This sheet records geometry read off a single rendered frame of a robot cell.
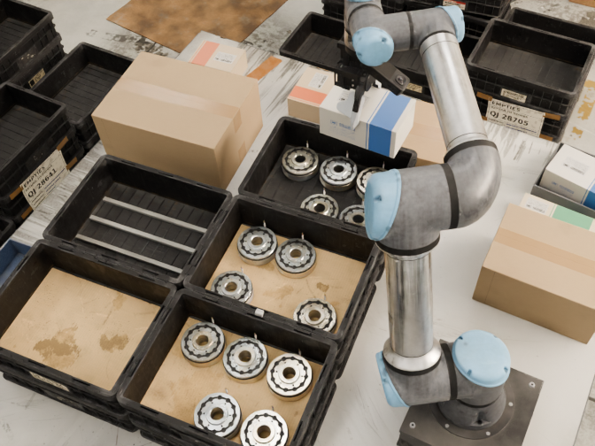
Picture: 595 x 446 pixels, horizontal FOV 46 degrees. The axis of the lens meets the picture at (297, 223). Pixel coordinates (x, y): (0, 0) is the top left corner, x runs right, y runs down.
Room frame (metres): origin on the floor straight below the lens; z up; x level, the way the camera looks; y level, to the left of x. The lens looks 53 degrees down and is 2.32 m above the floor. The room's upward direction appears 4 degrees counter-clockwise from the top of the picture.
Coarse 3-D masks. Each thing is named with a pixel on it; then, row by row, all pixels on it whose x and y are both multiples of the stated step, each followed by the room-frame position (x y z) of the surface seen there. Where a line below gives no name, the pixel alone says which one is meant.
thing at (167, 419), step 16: (176, 304) 0.82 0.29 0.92; (224, 304) 0.81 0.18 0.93; (160, 320) 0.78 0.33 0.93; (272, 320) 0.76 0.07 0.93; (304, 336) 0.72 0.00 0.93; (320, 336) 0.71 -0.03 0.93; (144, 352) 0.70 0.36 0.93; (336, 352) 0.68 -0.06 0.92; (128, 384) 0.63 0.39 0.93; (320, 384) 0.60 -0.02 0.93; (128, 400) 0.60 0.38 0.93; (160, 416) 0.56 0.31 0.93; (304, 416) 0.53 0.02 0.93; (192, 432) 0.52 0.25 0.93; (208, 432) 0.51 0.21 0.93; (304, 432) 0.51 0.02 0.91
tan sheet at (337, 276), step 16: (224, 256) 1.01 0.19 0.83; (320, 256) 0.99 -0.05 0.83; (336, 256) 0.99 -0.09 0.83; (256, 272) 0.96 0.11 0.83; (272, 272) 0.95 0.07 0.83; (320, 272) 0.94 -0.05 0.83; (336, 272) 0.94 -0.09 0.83; (352, 272) 0.93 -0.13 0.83; (208, 288) 0.92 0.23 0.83; (256, 288) 0.91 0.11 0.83; (272, 288) 0.90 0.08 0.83; (288, 288) 0.90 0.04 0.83; (304, 288) 0.90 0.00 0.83; (320, 288) 0.89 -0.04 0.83; (336, 288) 0.89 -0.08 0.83; (352, 288) 0.89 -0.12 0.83; (256, 304) 0.86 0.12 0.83; (272, 304) 0.86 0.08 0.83; (288, 304) 0.85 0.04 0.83; (336, 304) 0.84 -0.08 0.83; (336, 320) 0.80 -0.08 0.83
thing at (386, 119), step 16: (336, 96) 1.24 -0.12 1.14; (368, 96) 1.24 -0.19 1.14; (384, 96) 1.23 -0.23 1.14; (400, 96) 1.23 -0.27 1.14; (320, 112) 1.21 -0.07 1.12; (336, 112) 1.19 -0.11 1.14; (368, 112) 1.18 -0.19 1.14; (384, 112) 1.18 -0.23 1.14; (400, 112) 1.17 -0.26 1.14; (320, 128) 1.21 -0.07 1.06; (336, 128) 1.19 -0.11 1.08; (368, 128) 1.15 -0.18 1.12; (384, 128) 1.13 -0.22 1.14; (400, 128) 1.13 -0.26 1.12; (368, 144) 1.15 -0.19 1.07; (384, 144) 1.12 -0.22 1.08; (400, 144) 1.14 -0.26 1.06
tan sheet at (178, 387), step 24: (240, 336) 0.78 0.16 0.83; (168, 360) 0.73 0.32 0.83; (168, 384) 0.67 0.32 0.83; (192, 384) 0.67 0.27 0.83; (216, 384) 0.66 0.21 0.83; (240, 384) 0.66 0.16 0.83; (264, 384) 0.65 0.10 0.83; (168, 408) 0.61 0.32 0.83; (192, 408) 0.61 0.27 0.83; (264, 408) 0.60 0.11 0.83; (288, 408) 0.59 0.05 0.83; (264, 432) 0.54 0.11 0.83
